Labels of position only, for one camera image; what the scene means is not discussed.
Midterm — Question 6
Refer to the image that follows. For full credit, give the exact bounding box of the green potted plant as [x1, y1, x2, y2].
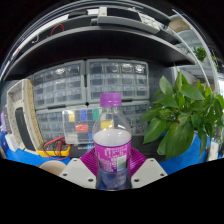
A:
[139, 70, 224, 161]

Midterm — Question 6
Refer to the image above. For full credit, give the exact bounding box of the small white plastic bottle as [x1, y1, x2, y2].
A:
[4, 133, 18, 153]

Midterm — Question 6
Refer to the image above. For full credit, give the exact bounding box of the clear bottle with purple label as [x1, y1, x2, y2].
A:
[92, 92, 133, 191]

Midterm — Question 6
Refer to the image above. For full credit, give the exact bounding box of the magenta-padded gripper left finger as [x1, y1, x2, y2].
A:
[59, 148, 99, 190]

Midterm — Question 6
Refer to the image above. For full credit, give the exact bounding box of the black box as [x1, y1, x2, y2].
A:
[131, 134, 168, 161]

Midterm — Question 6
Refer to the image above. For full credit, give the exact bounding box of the clear organizer with coloured parts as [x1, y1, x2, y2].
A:
[61, 106, 103, 145]

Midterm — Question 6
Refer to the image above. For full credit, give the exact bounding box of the yellow multimeter with red leads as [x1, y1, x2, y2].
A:
[35, 135, 72, 161]

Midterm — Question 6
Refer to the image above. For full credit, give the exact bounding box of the white metal rack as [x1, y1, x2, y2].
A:
[171, 9, 221, 98]

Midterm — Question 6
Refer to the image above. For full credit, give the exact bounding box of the white pegboard tray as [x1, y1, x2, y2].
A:
[5, 78, 44, 155]

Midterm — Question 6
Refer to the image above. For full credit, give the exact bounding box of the black rectangular speaker case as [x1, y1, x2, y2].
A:
[14, 106, 37, 152]

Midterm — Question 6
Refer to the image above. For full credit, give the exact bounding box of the beige ceramic mug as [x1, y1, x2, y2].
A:
[39, 160, 67, 177]

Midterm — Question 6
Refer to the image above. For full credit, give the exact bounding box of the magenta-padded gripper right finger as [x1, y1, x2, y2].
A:
[129, 147, 168, 189]

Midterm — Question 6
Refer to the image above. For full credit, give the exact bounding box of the dark grey shelf unit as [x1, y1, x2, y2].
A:
[0, 3, 198, 83]

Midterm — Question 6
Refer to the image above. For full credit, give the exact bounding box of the dark flat box with label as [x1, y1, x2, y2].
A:
[68, 142, 98, 159]

